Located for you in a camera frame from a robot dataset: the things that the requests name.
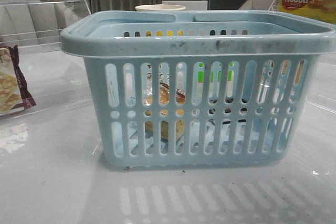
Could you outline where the packaged bread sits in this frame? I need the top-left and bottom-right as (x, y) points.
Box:
(142, 81), (185, 141)

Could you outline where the tissue pack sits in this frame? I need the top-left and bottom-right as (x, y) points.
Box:
(207, 98), (248, 126)

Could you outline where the light blue plastic basket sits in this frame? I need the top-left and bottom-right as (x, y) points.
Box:
(60, 10), (335, 167)

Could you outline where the cream paper cup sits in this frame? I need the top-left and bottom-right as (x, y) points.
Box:
(135, 4), (186, 12)

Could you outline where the clear acrylic stand right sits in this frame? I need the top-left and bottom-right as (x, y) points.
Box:
(268, 0), (280, 12)

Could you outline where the brown cracker snack package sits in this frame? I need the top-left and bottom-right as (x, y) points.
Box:
(1, 46), (36, 117)

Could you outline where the clear acrylic shelf left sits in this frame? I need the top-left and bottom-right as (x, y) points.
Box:
(1, 0), (90, 54)

